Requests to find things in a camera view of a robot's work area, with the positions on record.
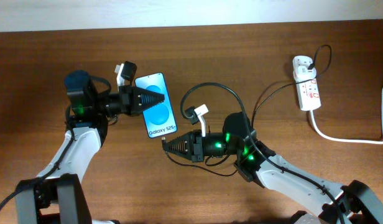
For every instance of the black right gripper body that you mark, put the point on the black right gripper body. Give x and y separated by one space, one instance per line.
214 144

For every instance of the white power strip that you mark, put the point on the white power strip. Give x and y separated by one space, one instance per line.
307 91

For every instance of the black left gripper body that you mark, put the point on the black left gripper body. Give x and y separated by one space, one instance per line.
117 103

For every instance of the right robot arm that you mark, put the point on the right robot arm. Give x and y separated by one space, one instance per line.
331 202

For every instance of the blue smartphone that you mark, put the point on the blue smartphone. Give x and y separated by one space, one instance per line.
159 119

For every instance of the white usb charger adapter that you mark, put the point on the white usb charger adapter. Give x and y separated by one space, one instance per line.
301 73

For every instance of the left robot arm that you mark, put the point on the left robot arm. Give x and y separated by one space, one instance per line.
55 195

